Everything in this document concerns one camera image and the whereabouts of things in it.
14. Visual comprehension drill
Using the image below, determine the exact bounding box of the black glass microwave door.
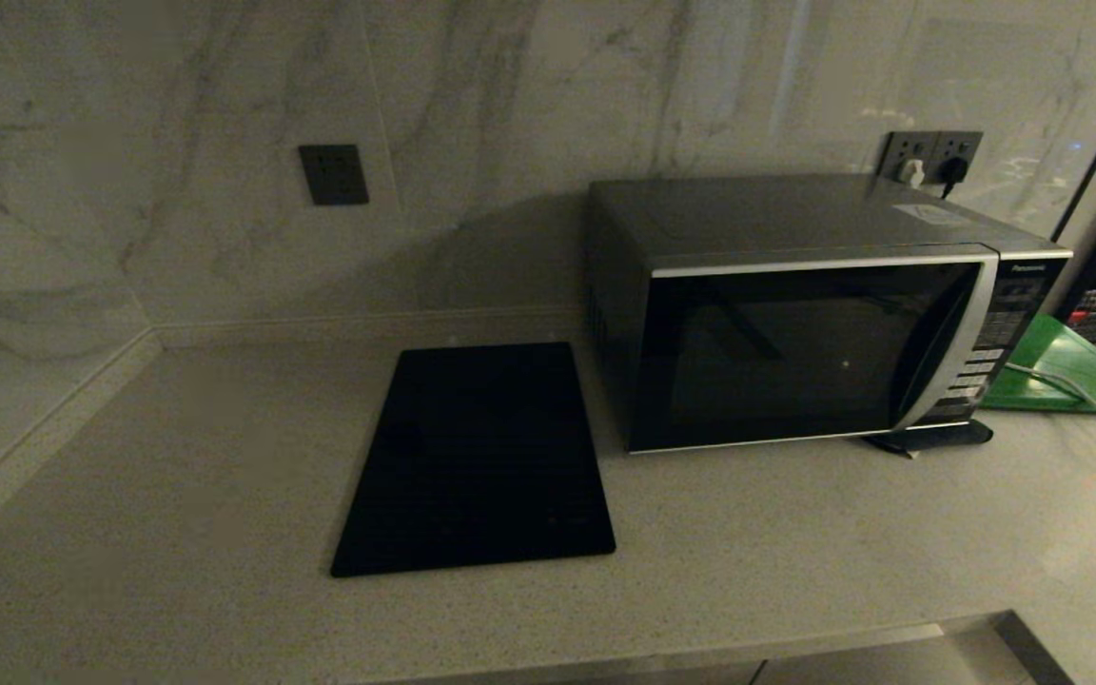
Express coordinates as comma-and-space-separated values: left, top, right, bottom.
628, 255, 1001, 454

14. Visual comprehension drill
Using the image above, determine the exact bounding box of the silver microwave oven body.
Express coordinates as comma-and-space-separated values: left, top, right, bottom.
586, 174, 1074, 454

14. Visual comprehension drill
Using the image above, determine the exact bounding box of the black mat under microwave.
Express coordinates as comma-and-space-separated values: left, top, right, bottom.
864, 421, 994, 458

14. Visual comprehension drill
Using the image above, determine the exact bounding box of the black induction cooktop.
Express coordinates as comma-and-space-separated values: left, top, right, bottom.
330, 342, 617, 578

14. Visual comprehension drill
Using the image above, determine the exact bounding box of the beige cabinet front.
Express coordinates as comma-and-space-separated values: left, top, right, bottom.
755, 626, 1034, 685

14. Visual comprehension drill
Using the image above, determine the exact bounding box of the green cutting board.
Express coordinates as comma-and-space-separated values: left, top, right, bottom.
981, 314, 1096, 414

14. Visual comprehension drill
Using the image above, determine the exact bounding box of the dark grey single wall socket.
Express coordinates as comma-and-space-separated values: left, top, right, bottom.
298, 144, 370, 206

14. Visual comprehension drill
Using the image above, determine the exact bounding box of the white power cable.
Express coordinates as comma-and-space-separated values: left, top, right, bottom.
1007, 362, 1096, 440

